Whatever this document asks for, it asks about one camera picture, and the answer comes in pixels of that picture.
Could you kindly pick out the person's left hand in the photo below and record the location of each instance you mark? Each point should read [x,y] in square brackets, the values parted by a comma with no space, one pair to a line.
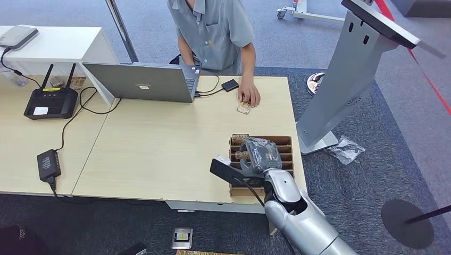
[249,93]

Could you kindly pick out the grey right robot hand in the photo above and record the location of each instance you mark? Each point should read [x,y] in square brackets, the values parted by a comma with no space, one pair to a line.
[264,155]

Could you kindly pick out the brown hotel card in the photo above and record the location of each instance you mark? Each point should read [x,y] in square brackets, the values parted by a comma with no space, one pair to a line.
[239,139]
[241,155]
[243,109]

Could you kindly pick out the wooden card holder box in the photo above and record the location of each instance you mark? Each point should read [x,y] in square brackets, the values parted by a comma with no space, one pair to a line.
[246,191]

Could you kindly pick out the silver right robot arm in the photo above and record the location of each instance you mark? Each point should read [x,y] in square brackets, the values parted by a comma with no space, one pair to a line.
[303,218]

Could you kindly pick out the person's left forearm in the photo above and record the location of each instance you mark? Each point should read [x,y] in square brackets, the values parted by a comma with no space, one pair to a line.
[248,67]

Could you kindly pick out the person's right forearm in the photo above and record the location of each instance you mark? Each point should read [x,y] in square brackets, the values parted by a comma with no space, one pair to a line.
[185,52]

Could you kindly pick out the person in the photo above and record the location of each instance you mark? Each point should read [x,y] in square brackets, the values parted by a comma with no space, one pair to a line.
[211,31]

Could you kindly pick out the small black flat device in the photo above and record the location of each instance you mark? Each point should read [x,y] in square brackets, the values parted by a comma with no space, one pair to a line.
[230,85]

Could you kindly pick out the chrome stanchion base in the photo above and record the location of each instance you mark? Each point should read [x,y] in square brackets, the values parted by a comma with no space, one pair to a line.
[313,84]

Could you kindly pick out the crumpled clear plastic bag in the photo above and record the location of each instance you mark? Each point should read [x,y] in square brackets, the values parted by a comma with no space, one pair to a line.
[345,151]

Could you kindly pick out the grey kiosk stand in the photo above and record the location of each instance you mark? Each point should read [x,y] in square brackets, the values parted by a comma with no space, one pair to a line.
[338,88]

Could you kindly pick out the grey laptop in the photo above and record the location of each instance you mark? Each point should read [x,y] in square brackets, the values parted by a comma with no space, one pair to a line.
[141,82]

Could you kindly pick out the gold patterned strip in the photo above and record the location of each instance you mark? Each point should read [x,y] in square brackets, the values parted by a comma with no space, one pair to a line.
[204,253]

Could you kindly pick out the grey device with yellow label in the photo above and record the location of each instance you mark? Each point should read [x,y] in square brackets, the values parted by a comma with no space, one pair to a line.
[182,238]

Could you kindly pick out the slanted metal pole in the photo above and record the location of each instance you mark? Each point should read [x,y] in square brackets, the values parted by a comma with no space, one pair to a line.
[121,31]

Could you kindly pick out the black kiosk screen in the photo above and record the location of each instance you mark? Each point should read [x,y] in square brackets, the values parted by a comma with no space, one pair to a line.
[380,23]

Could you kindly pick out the red barrier belt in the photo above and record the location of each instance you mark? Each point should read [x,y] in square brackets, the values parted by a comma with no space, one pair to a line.
[384,10]

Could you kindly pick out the black round stanchion base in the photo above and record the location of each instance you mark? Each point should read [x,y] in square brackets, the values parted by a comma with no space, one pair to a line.
[405,228]

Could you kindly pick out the black stanchion pole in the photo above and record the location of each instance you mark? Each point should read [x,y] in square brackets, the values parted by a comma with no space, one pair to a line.
[430,213]

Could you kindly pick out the small grey lump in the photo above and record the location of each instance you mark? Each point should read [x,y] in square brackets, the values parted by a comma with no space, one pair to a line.
[57,82]

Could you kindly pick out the dark grey box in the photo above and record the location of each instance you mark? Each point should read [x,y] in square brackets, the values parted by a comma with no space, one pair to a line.
[422,7]

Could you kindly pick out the white cabinet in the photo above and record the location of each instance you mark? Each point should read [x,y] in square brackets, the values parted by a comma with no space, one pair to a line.
[60,44]

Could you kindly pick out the black router with antennas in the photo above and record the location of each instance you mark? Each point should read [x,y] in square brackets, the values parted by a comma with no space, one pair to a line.
[53,104]

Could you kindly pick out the black power adapter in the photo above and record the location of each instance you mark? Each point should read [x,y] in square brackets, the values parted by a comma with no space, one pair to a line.
[48,165]

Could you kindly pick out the clear plastic wrapper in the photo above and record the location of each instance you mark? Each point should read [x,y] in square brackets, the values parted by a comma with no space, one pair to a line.
[16,81]

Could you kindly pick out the grey flat device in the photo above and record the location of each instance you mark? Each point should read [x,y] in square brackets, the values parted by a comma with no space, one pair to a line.
[16,36]

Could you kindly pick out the black bag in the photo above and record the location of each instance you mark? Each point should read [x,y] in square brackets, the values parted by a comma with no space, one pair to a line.
[21,246]

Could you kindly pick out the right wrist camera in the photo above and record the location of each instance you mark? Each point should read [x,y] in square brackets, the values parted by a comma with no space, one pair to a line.
[225,170]

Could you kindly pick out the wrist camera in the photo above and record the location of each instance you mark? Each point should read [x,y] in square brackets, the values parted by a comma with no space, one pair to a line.
[134,250]
[225,170]

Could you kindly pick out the grey desk frame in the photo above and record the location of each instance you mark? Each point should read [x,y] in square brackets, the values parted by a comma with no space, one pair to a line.
[211,207]

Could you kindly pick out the white wheeled cart frame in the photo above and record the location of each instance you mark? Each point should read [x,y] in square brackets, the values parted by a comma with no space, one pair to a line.
[317,16]

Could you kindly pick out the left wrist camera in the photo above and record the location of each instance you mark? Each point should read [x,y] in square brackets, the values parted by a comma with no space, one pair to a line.
[134,250]

